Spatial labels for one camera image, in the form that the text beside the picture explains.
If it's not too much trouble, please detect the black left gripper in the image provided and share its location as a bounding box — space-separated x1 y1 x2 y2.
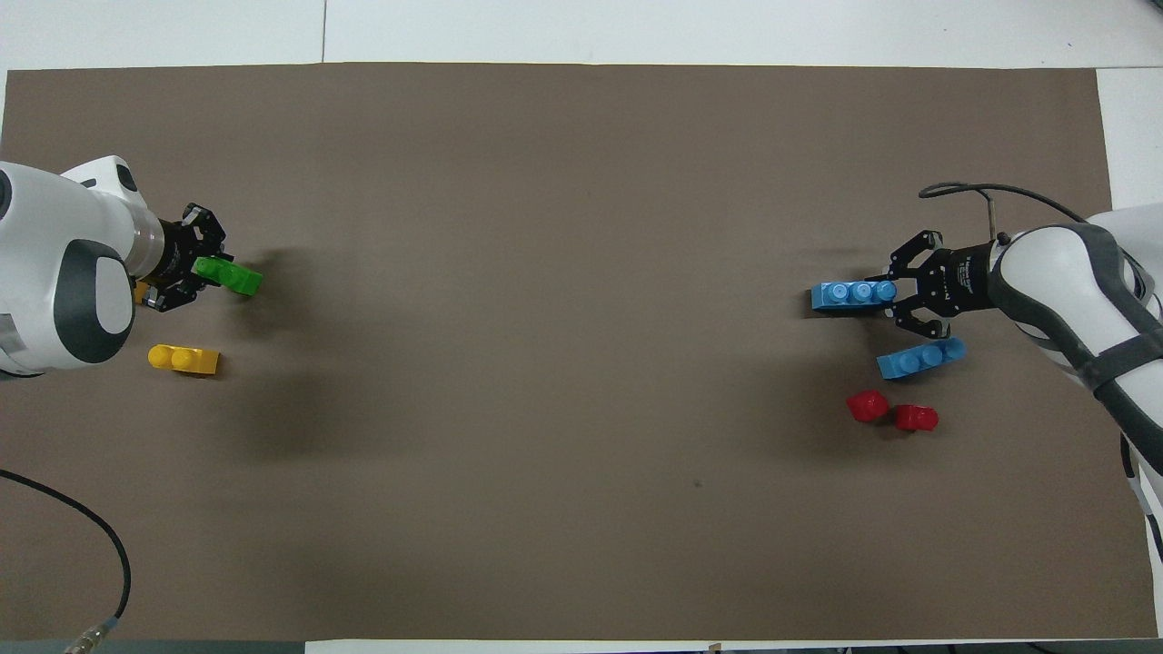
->
150 203 228 314

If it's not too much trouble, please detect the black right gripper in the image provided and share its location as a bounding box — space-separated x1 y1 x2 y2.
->
877 230 999 342

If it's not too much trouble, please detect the green two-stud toy block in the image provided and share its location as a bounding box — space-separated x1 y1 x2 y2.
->
194 256 264 297

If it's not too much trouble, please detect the blue three-stud toy block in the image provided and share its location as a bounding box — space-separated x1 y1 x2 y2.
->
811 280 900 315
875 336 969 382

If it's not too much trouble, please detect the brown table mat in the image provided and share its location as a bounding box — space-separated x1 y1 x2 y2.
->
0 62 1159 641

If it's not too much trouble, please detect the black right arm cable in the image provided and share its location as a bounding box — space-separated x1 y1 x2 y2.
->
919 182 1091 244

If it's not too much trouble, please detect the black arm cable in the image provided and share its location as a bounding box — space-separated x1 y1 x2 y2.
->
919 182 1091 244
0 469 134 654

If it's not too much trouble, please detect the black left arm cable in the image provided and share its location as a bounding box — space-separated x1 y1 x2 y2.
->
0 469 134 654

